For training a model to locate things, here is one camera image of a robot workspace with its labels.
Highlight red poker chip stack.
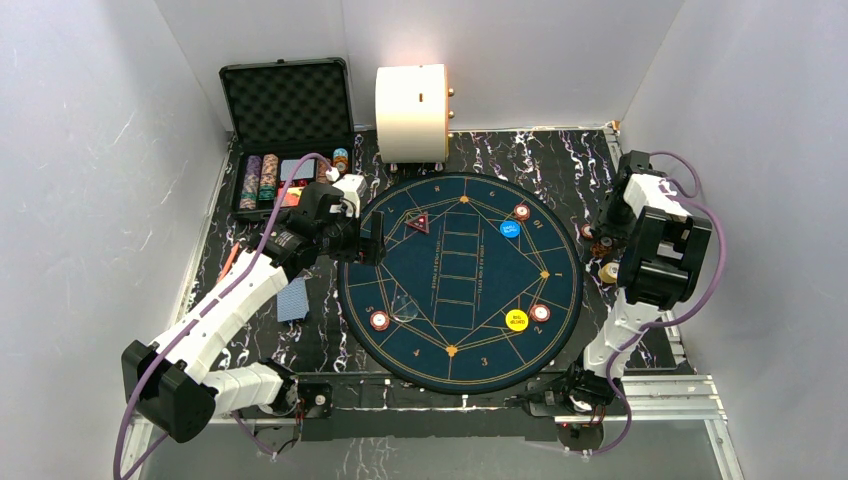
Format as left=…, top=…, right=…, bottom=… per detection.
left=580, top=224, right=594, bottom=240

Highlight brown poker chip stack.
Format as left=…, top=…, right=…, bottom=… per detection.
left=590, top=241, right=614, bottom=259

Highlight clear dealer button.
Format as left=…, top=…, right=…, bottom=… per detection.
left=390, top=294, right=420, bottom=324

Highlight red chips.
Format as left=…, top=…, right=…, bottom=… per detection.
left=528, top=303, right=551, bottom=323
left=369, top=310, right=391, bottom=332
left=513, top=204, right=532, bottom=222

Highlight blue small blind button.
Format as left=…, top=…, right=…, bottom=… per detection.
left=499, top=220, right=522, bottom=239

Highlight yellow big blind button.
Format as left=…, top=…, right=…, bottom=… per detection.
left=504, top=309, right=529, bottom=332

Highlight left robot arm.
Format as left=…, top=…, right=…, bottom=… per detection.
left=121, top=174, right=386, bottom=443

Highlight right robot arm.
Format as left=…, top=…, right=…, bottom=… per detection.
left=515, top=150, right=723, bottom=422

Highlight red triangular all-in marker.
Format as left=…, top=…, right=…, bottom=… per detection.
left=406, top=212, right=430, bottom=235

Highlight yellow poker chip stack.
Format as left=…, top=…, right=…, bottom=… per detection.
left=598, top=262, right=619, bottom=284

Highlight red card box in case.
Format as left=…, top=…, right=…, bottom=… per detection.
left=274, top=186, right=305, bottom=208

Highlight brown chip row in case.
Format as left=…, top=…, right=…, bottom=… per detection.
left=315, top=158, right=332, bottom=184

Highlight card deck in case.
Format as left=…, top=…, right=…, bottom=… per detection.
left=279, top=159, right=316, bottom=182

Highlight orange blue chip stack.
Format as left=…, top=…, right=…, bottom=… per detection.
left=332, top=148, right=350, bottom=174

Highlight blue playing card deck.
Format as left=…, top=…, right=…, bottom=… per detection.
left=276, top=277, right=310, bottom=323

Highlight purple chip row in case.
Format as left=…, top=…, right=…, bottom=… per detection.
left=239, top=155, right=262, bottom=210

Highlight pink green chip row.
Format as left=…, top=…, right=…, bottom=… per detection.
left=258, top=154, right=279, bottom=201

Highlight round blue poker mat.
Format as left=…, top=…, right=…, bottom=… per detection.
left=338, top=173, right=584, bottom=395

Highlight orange pen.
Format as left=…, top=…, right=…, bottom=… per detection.
left=216, top=242, right=240, bottom=283

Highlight black chip carrying case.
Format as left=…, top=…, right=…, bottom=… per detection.
left=219, top=57, right=354, bottom=223

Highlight white cylindrical device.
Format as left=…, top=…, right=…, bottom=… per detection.
left=374, top=64, right=453, bottom=171

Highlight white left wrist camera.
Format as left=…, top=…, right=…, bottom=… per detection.
left=331, top=174, right=366, bottom=218

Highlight aluminium frame rail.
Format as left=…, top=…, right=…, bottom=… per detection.
left=571, top=153, right=728, bottom=461

